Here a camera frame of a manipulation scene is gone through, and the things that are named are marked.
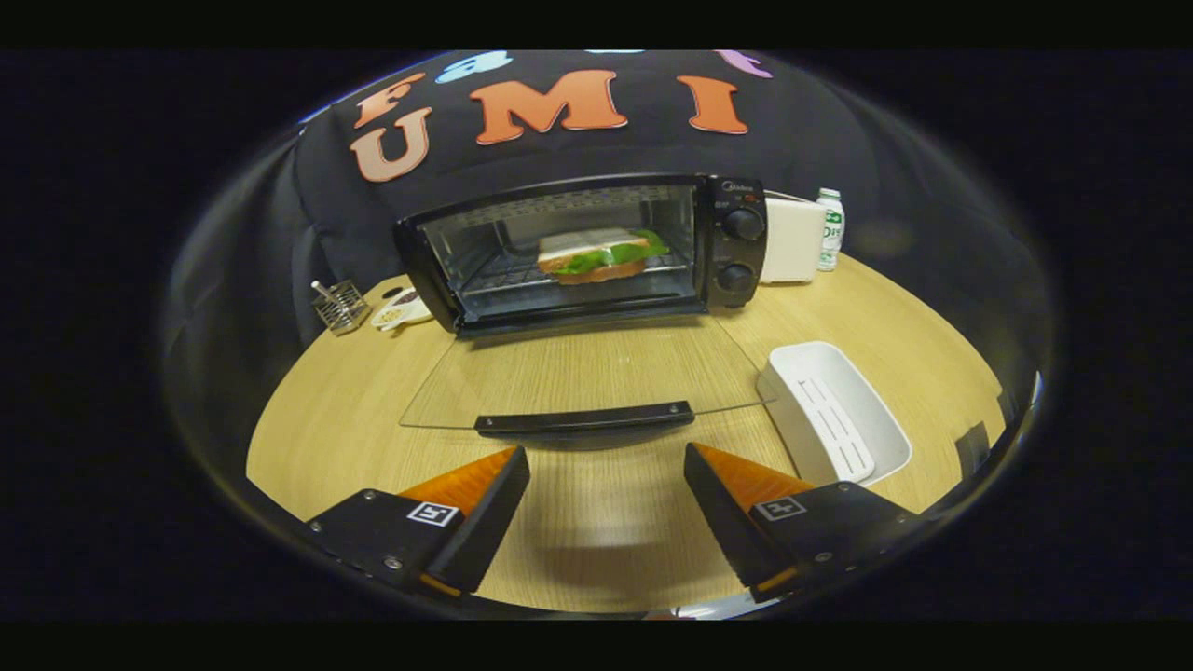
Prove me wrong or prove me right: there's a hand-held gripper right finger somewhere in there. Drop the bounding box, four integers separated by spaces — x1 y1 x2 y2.
683 442 926 606

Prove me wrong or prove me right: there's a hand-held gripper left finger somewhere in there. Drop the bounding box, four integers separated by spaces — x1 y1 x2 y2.
303 445 532 598

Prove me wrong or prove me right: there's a black toaster oven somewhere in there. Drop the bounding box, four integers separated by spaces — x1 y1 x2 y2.
393 173 776 452

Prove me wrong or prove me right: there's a lettuce sandwich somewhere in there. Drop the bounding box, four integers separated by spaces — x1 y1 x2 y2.
537 228 671 286

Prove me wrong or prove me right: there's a white toaster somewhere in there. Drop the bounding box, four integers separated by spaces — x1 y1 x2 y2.
760 193 828 285

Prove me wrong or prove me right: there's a white plastic tray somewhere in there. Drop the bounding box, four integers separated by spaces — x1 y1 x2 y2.
756 341 913 489

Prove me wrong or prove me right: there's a white green-label drink bottle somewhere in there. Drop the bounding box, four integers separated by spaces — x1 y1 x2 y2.
816 187 846 274

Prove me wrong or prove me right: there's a small wire basket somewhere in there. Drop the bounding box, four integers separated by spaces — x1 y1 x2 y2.
310 279 372 337

